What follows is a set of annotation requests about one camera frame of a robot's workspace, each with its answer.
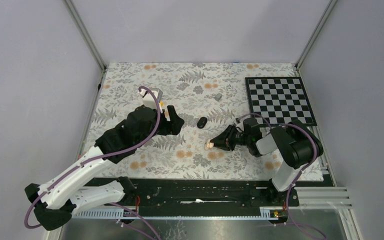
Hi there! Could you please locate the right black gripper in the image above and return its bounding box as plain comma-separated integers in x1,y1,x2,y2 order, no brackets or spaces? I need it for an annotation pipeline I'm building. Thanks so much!
210,124,251,152

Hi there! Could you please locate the pink earbud charging case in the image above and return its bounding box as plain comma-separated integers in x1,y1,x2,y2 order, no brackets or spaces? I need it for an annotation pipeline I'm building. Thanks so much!
204,140,214,150

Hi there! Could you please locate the black earbud charging case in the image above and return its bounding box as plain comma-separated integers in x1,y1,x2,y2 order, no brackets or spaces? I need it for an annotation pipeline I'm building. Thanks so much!
196,117,208,129

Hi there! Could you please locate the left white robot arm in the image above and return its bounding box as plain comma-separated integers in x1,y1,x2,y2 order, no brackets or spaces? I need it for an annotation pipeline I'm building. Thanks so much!
24,105,185,231

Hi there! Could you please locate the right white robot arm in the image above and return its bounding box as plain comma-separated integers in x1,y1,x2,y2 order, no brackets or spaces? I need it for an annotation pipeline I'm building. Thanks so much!
205,117,324,206

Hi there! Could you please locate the small grey block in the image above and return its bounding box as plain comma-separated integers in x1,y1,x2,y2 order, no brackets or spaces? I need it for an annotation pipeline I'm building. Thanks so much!
214,93,223,102

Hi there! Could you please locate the floral table mat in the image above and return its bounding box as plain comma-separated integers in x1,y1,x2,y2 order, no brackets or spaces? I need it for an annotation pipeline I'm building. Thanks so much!
76,62,325,181

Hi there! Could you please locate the black white checkerboard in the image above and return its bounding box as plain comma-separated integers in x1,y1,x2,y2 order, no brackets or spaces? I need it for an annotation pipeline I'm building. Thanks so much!
244,77,317,127

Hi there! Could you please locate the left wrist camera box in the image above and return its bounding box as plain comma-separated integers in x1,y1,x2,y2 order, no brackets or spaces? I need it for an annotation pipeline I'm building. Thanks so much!
139,88,163,110

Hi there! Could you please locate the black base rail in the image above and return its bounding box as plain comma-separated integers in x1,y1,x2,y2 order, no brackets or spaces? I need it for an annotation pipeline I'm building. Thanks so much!
117,178,300,218

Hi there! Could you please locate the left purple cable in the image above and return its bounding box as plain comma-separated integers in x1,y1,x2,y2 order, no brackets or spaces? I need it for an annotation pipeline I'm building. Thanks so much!
23,86,162,240

